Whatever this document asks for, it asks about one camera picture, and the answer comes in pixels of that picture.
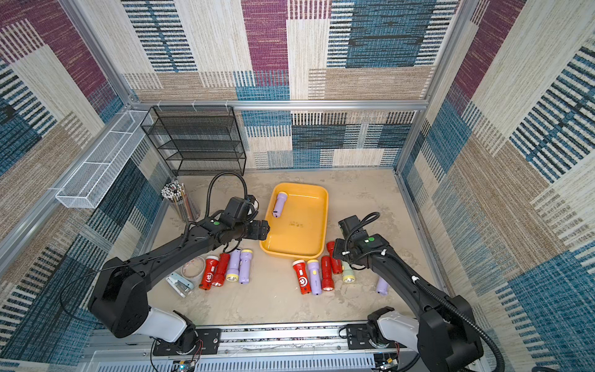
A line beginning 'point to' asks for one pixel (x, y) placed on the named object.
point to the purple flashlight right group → (315, 281)
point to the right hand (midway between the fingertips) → (345, 256)
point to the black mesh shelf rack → (197, 140)
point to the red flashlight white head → (209, 269)
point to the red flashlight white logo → (302, 276)
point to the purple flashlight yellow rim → (232, 273)
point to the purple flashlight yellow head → (245, 266)
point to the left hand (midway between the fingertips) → (261, 227)
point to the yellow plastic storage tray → (297, 214)
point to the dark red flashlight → (337, 265)
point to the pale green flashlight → (349, 273)
